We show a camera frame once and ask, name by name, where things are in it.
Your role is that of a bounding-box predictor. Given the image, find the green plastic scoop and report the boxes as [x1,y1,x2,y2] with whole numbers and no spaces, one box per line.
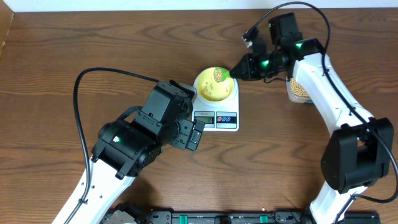
[213,67,230,83]

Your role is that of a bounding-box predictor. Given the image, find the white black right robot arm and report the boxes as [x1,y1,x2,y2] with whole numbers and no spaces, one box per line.
[230,13,397,223]

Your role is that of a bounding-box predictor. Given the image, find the white digital kitchen scale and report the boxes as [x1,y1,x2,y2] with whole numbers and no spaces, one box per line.
[192,69,239,132]

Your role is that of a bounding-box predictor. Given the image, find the clear plastic soybean container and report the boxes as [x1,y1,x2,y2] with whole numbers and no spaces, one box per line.
[286,78,313,103]

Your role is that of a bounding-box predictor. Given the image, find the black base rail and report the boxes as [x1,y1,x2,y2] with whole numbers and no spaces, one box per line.
[102,202,382,224]

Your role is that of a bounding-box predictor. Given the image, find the yellow plastic bowl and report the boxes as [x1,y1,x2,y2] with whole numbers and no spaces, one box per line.
[195,67,234,102]

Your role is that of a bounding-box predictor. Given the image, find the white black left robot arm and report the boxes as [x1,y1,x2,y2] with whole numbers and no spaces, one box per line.
[54,81,204,223]

